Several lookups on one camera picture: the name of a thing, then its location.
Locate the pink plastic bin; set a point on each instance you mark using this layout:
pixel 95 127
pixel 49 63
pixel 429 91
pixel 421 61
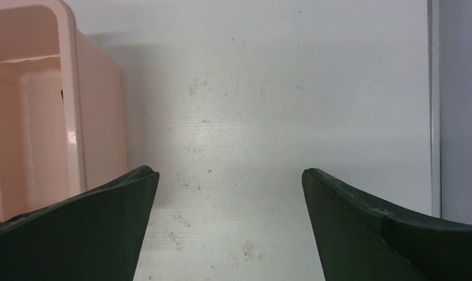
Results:
pixel 62 122

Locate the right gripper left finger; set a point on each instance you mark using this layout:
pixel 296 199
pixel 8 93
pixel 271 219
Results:
pixel 96 235

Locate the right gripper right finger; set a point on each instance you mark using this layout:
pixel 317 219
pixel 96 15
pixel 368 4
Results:
pixel 360 236

